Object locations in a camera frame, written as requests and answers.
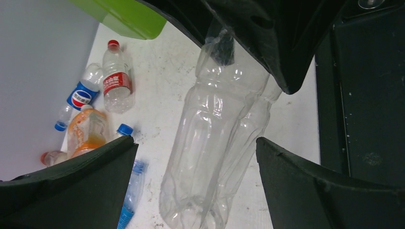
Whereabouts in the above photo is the red label clear bottle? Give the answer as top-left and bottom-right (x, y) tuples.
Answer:
(102, 40), (134, 114)

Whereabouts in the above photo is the orange bottle white cap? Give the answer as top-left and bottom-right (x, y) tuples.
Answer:
(67, 104), (109, 159)

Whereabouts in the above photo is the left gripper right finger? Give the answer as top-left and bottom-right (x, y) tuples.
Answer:
(256, 137), (405, 229)

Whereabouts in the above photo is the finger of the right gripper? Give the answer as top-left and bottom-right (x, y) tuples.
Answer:
(143, 0), (345, 94)

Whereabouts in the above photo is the crushed blue label bottle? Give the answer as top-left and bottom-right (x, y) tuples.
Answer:
(117, 160), (147, 229)

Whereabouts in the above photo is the far pepsi bottle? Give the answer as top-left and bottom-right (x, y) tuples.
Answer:
(54, 63), (103, 132)

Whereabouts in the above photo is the central pepsi bottle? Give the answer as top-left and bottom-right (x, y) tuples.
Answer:
(110, 124), (134, 141)

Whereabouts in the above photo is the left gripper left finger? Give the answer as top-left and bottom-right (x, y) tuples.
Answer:
(0, 135), (138, 229)

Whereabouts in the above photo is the green plastic bin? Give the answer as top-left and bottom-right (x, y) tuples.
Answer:
(71, 0), (167, 40)

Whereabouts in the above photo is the clear crushed bottle white cap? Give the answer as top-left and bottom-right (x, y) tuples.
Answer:
(159, 29), (281, 229)

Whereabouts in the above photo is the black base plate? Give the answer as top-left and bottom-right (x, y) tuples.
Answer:
(315, 0), (405, 187)

